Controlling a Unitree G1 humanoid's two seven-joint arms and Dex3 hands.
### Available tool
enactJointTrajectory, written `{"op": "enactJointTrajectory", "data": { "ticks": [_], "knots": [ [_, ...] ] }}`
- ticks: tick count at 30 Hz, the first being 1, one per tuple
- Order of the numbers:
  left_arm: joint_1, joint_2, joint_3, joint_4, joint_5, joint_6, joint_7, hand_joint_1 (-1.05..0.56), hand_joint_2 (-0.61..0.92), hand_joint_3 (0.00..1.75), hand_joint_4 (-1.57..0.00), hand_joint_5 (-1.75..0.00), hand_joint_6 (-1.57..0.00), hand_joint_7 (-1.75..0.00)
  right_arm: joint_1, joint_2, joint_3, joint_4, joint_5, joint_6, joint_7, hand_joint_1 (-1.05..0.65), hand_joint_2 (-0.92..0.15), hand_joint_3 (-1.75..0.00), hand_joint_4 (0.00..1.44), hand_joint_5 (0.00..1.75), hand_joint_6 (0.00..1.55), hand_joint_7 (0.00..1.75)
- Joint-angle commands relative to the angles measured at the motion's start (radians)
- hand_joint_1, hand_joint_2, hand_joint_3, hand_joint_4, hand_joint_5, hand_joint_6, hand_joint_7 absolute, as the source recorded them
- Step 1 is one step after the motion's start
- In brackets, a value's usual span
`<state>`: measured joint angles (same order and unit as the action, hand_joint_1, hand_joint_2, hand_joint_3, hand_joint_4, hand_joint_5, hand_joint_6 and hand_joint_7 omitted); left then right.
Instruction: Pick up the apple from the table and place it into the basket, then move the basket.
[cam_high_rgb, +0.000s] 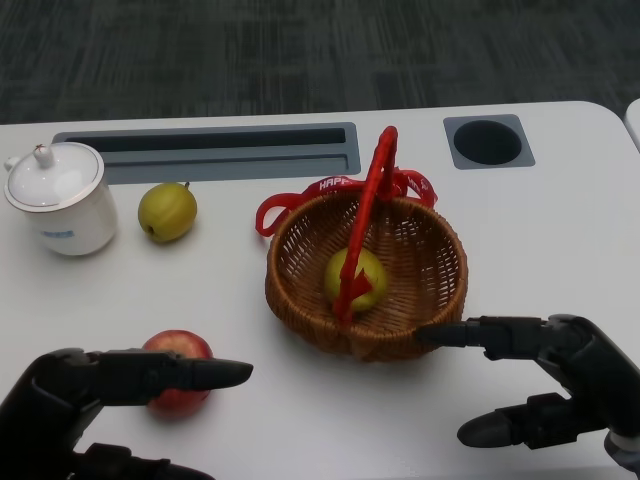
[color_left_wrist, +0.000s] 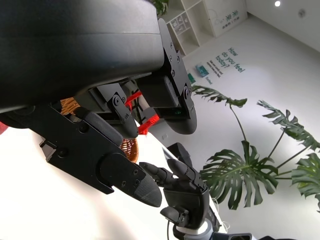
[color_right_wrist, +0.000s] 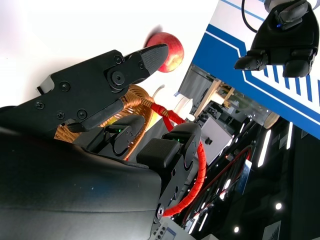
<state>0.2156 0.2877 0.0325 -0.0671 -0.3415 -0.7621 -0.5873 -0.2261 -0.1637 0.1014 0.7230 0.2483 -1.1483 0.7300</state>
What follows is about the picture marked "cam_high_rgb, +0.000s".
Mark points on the yellow-green apple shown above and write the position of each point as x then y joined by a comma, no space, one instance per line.
377,272

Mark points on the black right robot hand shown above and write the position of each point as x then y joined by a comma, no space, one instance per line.
595,370

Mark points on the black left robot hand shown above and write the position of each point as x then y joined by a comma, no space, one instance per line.
100,375

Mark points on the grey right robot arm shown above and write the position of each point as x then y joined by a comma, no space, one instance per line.
625,452

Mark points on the grey table grommet hole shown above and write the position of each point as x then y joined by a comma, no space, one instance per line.
487,140

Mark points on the white ceramic mug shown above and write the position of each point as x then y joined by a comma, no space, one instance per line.
75,225

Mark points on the red printed ribbon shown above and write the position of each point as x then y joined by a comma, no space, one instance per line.
330,184

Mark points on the white neighbouring table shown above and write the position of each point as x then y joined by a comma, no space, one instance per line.
635,120

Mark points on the yellow-green pear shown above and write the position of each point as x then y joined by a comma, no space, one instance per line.
167,212

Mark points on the red apple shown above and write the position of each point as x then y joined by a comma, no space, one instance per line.
172,342

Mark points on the white ceramic mug lid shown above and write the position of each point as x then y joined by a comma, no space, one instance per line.
55,180

